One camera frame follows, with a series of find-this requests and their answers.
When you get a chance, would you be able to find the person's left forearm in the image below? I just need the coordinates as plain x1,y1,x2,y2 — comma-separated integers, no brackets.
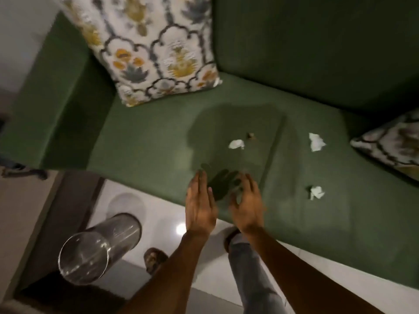
118,228,211,314

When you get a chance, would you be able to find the dark floral patterned cushion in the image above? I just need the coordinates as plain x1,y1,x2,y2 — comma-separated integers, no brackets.
350,108,419,181

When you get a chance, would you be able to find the person's right forearm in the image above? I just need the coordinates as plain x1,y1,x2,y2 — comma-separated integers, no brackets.
240,225,385,314

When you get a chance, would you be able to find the person's brown sandal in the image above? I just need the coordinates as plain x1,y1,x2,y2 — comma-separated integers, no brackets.
223,227,242,253
143,248,169,276

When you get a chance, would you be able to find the green fabric sofa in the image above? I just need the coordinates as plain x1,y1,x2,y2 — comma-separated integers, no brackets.
0,0,419,290

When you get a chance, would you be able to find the person's grey trouser leg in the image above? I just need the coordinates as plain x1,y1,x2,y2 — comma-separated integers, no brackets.
228,233,288,314

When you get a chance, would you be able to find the person's left hand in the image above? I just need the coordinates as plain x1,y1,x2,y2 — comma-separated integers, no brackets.
185,170,219,237

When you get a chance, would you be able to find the large floral patterned cushion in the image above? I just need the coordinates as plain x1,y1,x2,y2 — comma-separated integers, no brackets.
59,0,223,108

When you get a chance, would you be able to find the person's right hand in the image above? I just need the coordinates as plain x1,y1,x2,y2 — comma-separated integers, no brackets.
229,173,266,234

